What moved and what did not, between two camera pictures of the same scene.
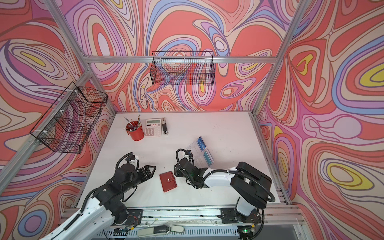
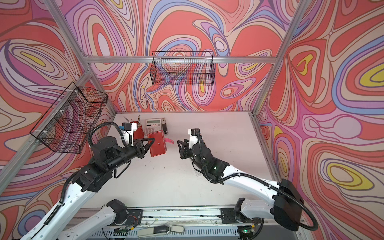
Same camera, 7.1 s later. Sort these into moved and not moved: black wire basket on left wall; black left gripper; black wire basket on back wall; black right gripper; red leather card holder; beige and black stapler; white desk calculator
Moved: black left gripper; red leather card holder; black right gripper
Not moved: black wire basket on back wall; white desk calculator; black wire basket on left wall; beige and black stapler
